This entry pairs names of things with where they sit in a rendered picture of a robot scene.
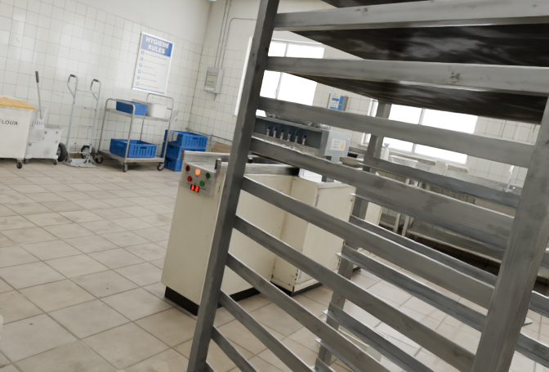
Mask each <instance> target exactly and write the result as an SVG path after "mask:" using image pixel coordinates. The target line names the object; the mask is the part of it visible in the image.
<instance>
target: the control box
mask: <svg viewBox="0 0 549 372"><path fill-rule="evenodd" d="M186 166H190V170H189V171H188V172H187V171H186ZM197 169H198V170H199V171H200V173H199V175H197V174H196V170H197ZM206 173H209V174H210V177H209V178H206ZM188 176H191V177H192V180H191V182H188V180H187V177H188ZM217 176H218V173H216V172H214V171H212V170H209V169H206V168H202V167H200V166H198V165H195V164H191V163H185V164H184V169H183V173H182V178H181V186H183V187H184V188H187V189H189V190H191V187H192V185H194V187H193V188H194V189H193V188H192V189H193V191H195V189H196V186H197V188H198V191H195V192H198V193H199V194H202V195H206V196H207V197H213V196H214V191H215V187H216V180H217ZM200 181H204V185H203V186H200V185H199V183H200ZM196 190H197V189H196Z"/></svg>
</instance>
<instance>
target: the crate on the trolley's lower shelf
mask: <svg viewBox="0 0 549 372"><path fill-rule="evenodd" d="M127 140H128V139H113V138H111V140H110V146H109V151H110V153H113V154H116V155H121V156H123V157H125V154H126V149H127V143H126V142H124V141H127ZM156 149H157V145H155V144H151V143H149V142H145V141H140V140H130V141H129V147H128V152H127V158H153V157H155V153H156Z"/></svg>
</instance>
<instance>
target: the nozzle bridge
mask: <svg viewBox="0 0 549 372"><path fill-rule="evenodd" d="M269 121H272V122H270V123H269ZM276 123H277V124H276ZM267 124H268V125H267ZM275 124H276V125H275ZM284 124H286V125H284ZM266 125H267V126H266ZM274 125H275V126H274ZM283 125H284V126H283ZM282 126H283V127H282ZM292 126H293V127H292ZM268 127H270V135H269V136H267V135H266V133H267V132H266V131H267V129H268ZM273 127H274V129H273V132H274V131H275V129H276V128H277V134H276V138H274V137H273V136H274V133H273V132H272V128H273ZM281 127H282V128H281ZM290 127H291V128H290ZM280 128H281V130H280ZM289 128H290V129H289ZM298 128H300V129H298ZM288 129H289V130H288ZM297 129H298V130H297ZM306 129H308V130H307V131H306ZM279 130H280V134H281V132H282V130H284V135H283V140H280V135H279ZM287 130H288V134H289V132H292V133H291V140H290V141H288V137H287ZM296 130H297V131H296ZM295 132H296V134H295V137H296V135H297V133H299V138H298V142H297V143H295V138H294V133H295ZM303 133H304V134H303ZM302 134H303V137H302V139H301V136H302ZM305 135H306V143H305V145H302V140H303V138H304V136H305ZM252 137H255V138H258V139H261V140H262V139H264V140H267V141H273V142H277V143H279V144H283V145H286V146H292V147H296V148H299V149H302V150H308V151H311V152H315V153H318V154H319V155H327V157H326V159H327V160H330V161H333V162H336V163H339V159H340V157H347V154H348V150H349V146H350V139H351V135H349V134H345V133H341V132H334V131H331V130H326V129H321V128H314V127H310V126H306V125H302V124H299V123H292V122H288V121H284V120H280V119H273V118H270V117H266V116H263V115H259V114H257V115H256V119H255V123H254V128H253V132H252ZM321 181H322V182H334V180H333V179H331V178H328V177H324V176H322V178H321Z"/></svg>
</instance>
